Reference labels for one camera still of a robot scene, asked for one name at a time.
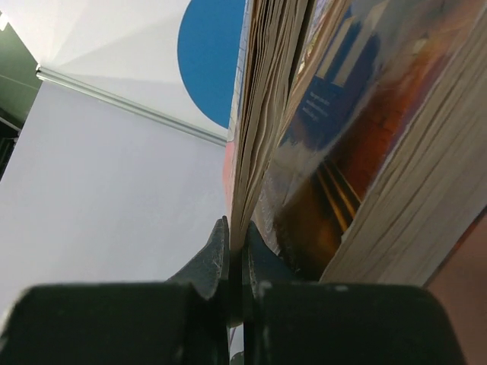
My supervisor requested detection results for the Edward Tulane book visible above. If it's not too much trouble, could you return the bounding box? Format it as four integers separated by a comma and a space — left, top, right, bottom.
254, 1, 486, 285

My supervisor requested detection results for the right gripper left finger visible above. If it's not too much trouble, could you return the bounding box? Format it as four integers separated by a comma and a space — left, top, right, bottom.
167, 216, 231, 325

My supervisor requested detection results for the pink red Shakespeare story book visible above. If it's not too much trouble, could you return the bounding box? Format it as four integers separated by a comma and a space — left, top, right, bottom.
223, 1, 315, 254

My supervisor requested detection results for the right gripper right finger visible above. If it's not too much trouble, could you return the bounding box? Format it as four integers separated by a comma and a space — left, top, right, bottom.
241, 221, 296, 326

